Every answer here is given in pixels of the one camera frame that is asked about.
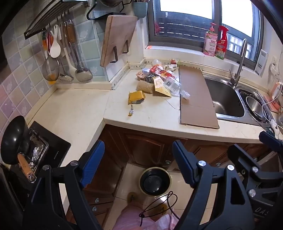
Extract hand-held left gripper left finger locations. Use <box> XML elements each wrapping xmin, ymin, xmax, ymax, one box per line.
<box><xmin>23</xmin><ymin>140</ymin><xmax>105</xmax><ymax>230</ymax></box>

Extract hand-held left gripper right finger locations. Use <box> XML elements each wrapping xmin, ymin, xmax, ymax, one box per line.
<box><xmin>172</xmin><ymin>140</ymin><xmax>255</xmax><ymax>230</ymax></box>

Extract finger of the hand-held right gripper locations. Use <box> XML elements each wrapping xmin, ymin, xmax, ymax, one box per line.
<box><xmin>259</xmin><ymin>131</ymin><xmax>283</xmax><ymax>155</ymax></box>
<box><xmin>228</xmin><ymin>144</ymin><xmax>283</xmax><ymax>199</ymax></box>

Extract round dark bin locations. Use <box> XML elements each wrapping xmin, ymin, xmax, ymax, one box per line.
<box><xmin>139</xmin><ymin>167</ymin><xmax>172</xmax><ymax>197</ymax></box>

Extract clear plastic bottle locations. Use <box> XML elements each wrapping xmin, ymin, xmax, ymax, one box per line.
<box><xmin>163</xmin><ymin>76</ymin><xmax>190</xmax><ymax>100</ymax></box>

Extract yellow paper packet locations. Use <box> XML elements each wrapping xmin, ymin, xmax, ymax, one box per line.
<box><xmin>152</xmin><ymin>76</ymin><xmax>172</xmax><ymax>97</ymax></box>

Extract beige rough block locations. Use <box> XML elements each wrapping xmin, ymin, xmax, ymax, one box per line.
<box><xmin>136</xmin><ymin>80</ymin><xmax>154</xmax><ymax>94</ymax></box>

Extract red snack packet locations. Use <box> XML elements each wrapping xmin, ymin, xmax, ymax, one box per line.
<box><xmin>149</xmin><ymin>65</ymin><xmax>175</xmax><ymax>80</ymax></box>

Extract steel bowl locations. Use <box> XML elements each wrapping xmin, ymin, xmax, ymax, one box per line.
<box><xmin>245</xmin><ymin>95</ymin><xmax>269</xmax><ymax>121</ymax></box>

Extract black stove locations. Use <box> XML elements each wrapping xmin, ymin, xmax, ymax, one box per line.
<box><xmin>9</xmin><ymin>120</ymin><xmax>71</xmax><ymax>177</ymax></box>

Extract wooden kitchen cabinet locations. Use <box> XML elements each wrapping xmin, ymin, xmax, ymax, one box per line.
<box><xmin>66</xmin><ymin>124</ymin><xmax>283</xmax><ymax>224</ymax></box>

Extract pink appliance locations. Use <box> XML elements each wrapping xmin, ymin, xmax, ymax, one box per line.
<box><xmin>263</xmin><ymin>81</ymin><xmax>283</xmax><ymax>112</ymax></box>

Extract stainless steel sink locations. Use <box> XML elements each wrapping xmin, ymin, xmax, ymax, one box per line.
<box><xmin>203</xmin><ymin>73</ymin><xmax>275</xmax><ymax>126</ymax></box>

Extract person's pink pants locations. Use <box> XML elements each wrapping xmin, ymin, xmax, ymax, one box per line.
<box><xmin>113</xmin><ymin>199</ymin><xmax>179</xmax><ymax>230</ymax></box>

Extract brown cardboard sheet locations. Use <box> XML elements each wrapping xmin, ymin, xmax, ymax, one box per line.
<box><xmin>178</xmin><ymin>66</ymin><xmax>220</xmax><ymax>129</ymax></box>

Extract steel faucet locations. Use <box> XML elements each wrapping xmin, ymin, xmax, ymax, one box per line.
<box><xmin>229</xmin><ymin>38</ymin><xmax>248</xmax><ymax>87</ymax></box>

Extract steel slotted spoon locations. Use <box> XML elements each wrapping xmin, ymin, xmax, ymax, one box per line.
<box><xmin>58</xmin><ymin>22</ymin><xmax>74</xmax><ymax>82</ymax></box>

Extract steel mesh strainer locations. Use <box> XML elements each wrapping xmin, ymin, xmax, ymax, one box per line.
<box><xmin>42</xmin><ymin>31</ymin><xmax>60</xmax><ymax>82</ymax></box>

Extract red spray bottle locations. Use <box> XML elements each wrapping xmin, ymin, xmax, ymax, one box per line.
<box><xmin>214</xmin><ymin>25</ymin><xmax>229</xmax><ymax>60</ymax></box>

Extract black cutting board holder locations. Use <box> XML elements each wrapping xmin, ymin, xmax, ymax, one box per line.
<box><xmin>109</xmin><ymin>40</ymin><xmax>129</xmax><ymax>63</ymax></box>

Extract pink pump bottle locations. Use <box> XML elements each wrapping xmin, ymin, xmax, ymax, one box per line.
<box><xmin>203</xmin><ymin>22</ymin><xmax>217</xmax><ymax>57</ymax></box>

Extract white rice paddle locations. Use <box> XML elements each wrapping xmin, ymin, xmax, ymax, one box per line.
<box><xmin>49</xmin><ymin>24</ymin><xmax>61</xmax><ymax>58</ymax></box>

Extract wooden cutting board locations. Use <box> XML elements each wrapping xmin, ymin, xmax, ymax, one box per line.
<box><xmin>100</xmin><ymin>15</ymin><xmax>138</xmax><ymax>67</ymax></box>

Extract orange carrot-shaped peeler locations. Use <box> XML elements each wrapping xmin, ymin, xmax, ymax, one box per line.
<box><xmin>42</xmin><ymin>31</ymin><xmax>49</xmax><ymax>59</ymax></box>

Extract dark framed window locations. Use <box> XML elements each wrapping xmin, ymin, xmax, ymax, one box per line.
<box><xmin>147</xmin><ymin>0</ymin><xmax>264</xmax><ymax>68</ymax></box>

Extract blue-grey utensil cup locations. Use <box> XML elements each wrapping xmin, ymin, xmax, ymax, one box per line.
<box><xmin>134</xmin><ymin>0</ymin><xmax>148</xmax><ymax>19</ymax></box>

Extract white cable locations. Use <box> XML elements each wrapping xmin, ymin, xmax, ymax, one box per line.
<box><xmin>262</xmin><ymin>84</ymin><xmax>283</xmax><ymax>133</ymax></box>

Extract black cable loop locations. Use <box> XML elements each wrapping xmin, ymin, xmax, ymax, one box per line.
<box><xmin>139</xmin><ymin>191</ymin><xmax>180</xmax><ymax>226</ymax></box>

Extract small white wall socket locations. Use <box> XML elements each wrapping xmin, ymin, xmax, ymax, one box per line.
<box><xmin>268</xmin><ymin>55</ymin><xmax>279</xmax><ymax>76</ymax></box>

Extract black wok wooden handle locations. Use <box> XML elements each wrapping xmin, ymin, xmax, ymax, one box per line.
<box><xmin>1</xmin><ymin>115</ymin><xmax>37</xmax><ymax>183</ymax></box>

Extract steel ladle wooden handle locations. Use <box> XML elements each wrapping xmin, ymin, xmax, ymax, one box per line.
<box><xmin>66</xmin><ymin>20</ymin><xmax>93</xmax><ymax>82</ymax></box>

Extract black wall rack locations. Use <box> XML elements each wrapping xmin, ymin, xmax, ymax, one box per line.
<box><xmin>24</xmin><ymin>0</ymin><xmax>89</xmax><ymax>40</ymax></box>

